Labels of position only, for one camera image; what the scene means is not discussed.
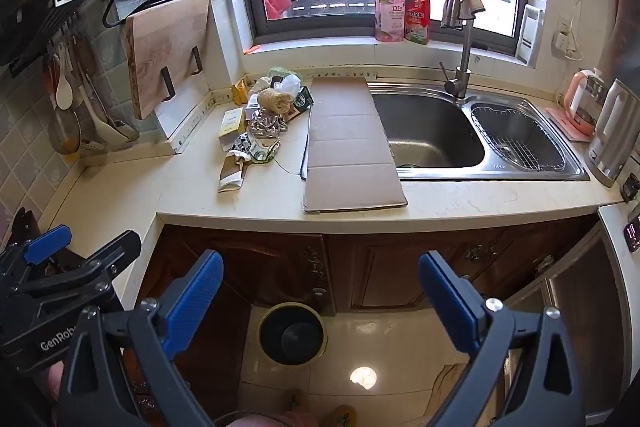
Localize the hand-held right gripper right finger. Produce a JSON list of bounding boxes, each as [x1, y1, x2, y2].
[[418, 251, 586, 427]]

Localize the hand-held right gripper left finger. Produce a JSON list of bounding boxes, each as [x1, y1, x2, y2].
[[60, 249, 224, 427]]

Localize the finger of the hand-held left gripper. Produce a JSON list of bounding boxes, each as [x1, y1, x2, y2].
[[0, 224, 73, 294], [10, 229, 143, 309]]

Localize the round trash can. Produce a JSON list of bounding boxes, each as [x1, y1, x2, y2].
[[257, 302, 330, 366]]

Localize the silver foil bag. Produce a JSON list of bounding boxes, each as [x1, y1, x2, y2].
[[247, 107, 289, 140]]

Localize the beige loofah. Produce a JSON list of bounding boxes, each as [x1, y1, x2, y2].
[[257, 88, 296, 114]]

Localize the person's left hand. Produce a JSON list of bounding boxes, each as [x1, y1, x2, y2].
[[47, 363, 67, 401]]

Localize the steel ladle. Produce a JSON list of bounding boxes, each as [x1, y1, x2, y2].
[[50, 106, 84, 156]]

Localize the white appliance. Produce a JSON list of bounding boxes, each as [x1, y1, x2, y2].
[[500, 202, 640, 425]]

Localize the brown flattened carton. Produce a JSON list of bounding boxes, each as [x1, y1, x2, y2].
[[218, 151, 249, 193]]

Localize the white spoon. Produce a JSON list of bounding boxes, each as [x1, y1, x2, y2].
[[54, 44, 75, 110]]

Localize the white flattened packaging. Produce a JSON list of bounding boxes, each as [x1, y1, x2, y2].
[[230, 132, 281, 166]]

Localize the steel double sink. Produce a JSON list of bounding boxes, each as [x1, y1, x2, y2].
[[369, 79, 591, 182]]

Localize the white cardboard box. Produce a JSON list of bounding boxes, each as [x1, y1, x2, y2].
[[218, 108, 247, 138]]

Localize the cardboard sheet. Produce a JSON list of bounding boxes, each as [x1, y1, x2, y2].
[[302, 77, 409, 213]]

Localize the yellow carton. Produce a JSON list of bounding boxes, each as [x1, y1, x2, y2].
[[230, 77, 251, 106]]

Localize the pink mat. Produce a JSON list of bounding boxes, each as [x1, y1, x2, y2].
[[545, 107, 594, 143]]

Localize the black slotted rack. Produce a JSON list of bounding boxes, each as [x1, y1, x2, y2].
[[0, 0, 84, 78]]

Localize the wooden cutting board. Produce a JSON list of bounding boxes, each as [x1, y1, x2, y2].
[[125, 0, 211, 120]]

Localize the dark green box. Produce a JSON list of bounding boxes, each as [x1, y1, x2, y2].
[[292, 86, 314, 112]]

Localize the steel electric kettle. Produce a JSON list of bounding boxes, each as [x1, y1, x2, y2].
[[585, 78, 640, 188]]

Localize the white plastic bag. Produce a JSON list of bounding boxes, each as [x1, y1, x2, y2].
[[272, 74, 303, 100]]

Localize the pink glass kettle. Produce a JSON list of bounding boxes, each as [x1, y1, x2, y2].
[[559, 68, 609, 138]]

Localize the steel faucet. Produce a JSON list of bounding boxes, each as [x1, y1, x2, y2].
[[439, 0, 482, 100]]

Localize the red spray bottle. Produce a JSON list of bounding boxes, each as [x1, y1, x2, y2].
[[404, 0, 432, 46]]

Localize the pink soap pump bottle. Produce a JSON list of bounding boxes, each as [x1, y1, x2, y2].
[[374, 0, 407, 43]]

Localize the grey dishcloth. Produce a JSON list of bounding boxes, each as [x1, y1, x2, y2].
[[442, 0, 486, 28]]

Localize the black wire rack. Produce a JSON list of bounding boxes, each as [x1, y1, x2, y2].
[[102, 0, 211, 102]]

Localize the wire drain basket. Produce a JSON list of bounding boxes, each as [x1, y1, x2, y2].
[[471, 104, 566, 170]]

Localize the white wall switch box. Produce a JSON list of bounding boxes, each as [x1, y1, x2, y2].
[[515, 4, 544, 68]]

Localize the white wall socket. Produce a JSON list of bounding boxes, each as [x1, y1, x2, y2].
[[552, 14, 584, 60]]

